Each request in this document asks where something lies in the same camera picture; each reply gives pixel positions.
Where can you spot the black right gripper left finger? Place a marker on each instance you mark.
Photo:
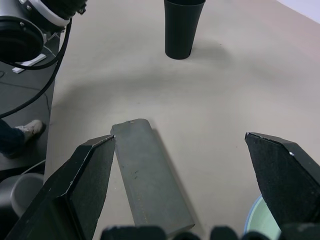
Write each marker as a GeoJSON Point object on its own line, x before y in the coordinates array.
{"type": "Point", "coordinates": [75, 190]}

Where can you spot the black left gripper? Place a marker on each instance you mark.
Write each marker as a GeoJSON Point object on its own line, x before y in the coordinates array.
{"type": "Point", "coordinates": [65, 7]}

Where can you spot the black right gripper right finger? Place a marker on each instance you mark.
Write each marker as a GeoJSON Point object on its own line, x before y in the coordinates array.
{"type": "Point", "coordinates": [287, 180]}

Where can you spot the green plastic plate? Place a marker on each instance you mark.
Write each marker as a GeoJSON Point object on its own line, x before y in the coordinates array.
{"type": "Point", "coordinates": [262, 220]}

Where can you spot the grey rounded object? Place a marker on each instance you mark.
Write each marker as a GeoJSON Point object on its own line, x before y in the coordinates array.
{"type": "Point", "coordinates": [22, 192]}

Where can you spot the blue plastic plate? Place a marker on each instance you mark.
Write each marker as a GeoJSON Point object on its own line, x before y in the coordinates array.
{"type": "Point", "coordinates": [247, 220]}

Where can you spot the white power strip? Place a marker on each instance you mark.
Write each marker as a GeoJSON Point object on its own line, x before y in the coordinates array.
{"type": "Point", "coordinates": [30, 61]}

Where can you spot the person's beige shoe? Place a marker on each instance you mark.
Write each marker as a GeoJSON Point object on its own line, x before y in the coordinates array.
{"type": "Point", "coordinates": [31, 128]}

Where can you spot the grey glasses case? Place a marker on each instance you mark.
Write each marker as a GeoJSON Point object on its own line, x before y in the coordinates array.
{"type": "Point", "coordinates": [150, 180]}

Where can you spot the person's dark trouser leg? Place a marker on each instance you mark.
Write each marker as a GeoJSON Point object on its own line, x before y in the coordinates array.
{"type": "Point", "coordinates": [10, 140]}

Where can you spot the black plastic cup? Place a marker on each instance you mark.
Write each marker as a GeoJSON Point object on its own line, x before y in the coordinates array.
{"type": "Point", "coordinates": [182, 30]}

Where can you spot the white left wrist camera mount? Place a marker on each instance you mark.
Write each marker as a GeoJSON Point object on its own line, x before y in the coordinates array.
{"type": "Point", "coordinates": [50, 15]}

